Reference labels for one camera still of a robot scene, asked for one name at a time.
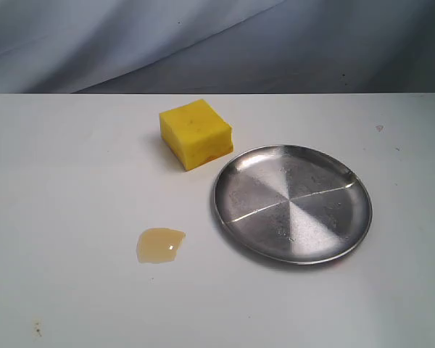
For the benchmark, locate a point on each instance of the round steel plate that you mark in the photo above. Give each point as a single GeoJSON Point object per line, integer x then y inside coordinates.
{"type": "Point", "coordinates": [291, 204]}

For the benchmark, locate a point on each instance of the amber liquid spill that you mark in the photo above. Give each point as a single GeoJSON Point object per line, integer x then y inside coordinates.
{"type": "Point", "coordinates": [159, 245]}

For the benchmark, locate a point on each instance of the yellow cube sponge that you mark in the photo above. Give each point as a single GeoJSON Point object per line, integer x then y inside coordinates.
{"type": "Point", "coordinates": [196, 134]}

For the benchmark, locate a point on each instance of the grey-blue backdrop cloth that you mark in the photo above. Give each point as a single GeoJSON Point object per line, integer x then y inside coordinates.
{"type": "Point", "coordinates": [217, 47]}

